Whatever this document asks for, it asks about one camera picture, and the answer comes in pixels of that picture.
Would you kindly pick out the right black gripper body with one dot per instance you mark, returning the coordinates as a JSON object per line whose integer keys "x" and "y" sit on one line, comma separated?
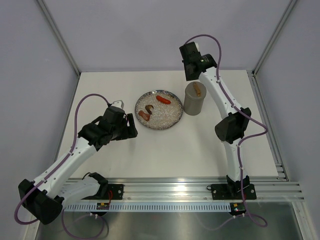
{"x": 188, "y": 77}

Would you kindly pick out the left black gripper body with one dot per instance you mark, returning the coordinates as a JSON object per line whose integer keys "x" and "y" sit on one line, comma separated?
{"x": 121, "y": 132}

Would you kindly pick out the grey round lid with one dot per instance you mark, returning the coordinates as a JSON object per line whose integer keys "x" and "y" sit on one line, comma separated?
{"x": 195, "y": 91}

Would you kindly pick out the grey cylindrical container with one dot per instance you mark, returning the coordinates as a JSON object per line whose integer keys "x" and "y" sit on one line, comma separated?
{"x": 193, "y": 106}

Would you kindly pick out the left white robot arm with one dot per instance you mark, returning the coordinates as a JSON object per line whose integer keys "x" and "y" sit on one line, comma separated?
{"x": 46, "y": 196}

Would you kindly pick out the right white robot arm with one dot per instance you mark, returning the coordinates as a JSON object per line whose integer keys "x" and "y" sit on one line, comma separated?
{"x": 231, "y": 129}

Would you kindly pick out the brown meat piece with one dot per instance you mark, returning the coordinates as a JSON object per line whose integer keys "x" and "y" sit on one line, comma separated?
{"x": 145, "y": 116}

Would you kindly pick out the brown mushroom piece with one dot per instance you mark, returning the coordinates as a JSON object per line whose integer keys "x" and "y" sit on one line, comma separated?
{"x": 149, "y": 108}

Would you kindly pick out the plate with rice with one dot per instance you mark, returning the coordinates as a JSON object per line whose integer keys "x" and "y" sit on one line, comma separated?
{"x": 164, "y": 116}

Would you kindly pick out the red sausage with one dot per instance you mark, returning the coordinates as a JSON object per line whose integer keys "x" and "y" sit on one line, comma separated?
{"x": 163, "y": 100}

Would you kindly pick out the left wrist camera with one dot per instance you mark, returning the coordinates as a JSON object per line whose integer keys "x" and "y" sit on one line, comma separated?
{"x": 117, "y": 104}

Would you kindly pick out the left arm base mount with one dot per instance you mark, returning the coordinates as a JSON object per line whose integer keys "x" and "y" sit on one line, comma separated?
{"x": 110, "y": 191}

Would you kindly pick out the white slotted cable duct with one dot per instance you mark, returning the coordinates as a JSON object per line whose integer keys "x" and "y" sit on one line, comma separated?
{"x": 150, "y": 207}

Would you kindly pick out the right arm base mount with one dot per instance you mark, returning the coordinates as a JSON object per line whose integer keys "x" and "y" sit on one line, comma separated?
{"x": 221, "y": 192}

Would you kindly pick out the aluminium mounting rail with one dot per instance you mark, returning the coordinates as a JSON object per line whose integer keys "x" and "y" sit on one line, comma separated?
{"x": 194, "y": 189}

